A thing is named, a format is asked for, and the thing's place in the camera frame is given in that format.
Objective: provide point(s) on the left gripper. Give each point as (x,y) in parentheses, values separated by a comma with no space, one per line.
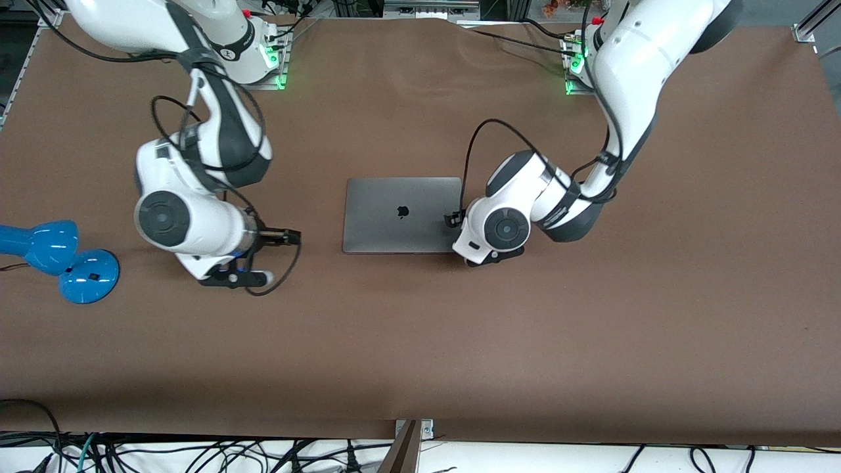
(452,219)

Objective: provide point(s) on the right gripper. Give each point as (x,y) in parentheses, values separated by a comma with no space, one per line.
(271,238)

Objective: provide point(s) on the grey laptop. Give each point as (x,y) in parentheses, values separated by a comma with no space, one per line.
(378,220)

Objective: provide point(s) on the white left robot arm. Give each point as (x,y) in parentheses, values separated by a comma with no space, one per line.
(637,72)

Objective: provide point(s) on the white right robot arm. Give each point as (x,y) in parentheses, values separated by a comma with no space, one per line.
(197,223)

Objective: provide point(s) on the blue desk lamp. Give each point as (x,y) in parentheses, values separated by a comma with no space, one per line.
(85,279)

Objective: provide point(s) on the metal table edge bracket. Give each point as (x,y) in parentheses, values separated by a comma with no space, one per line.
(426,428)

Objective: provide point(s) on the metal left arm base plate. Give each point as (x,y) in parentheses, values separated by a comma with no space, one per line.
(575,66)

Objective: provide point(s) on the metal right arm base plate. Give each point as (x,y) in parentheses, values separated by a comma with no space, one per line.
(279,62)

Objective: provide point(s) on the dark support post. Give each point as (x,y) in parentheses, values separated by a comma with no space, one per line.
(401,456)

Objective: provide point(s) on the aluminium frame corner bracket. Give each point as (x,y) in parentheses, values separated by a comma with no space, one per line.
(49,18)
(811,26)

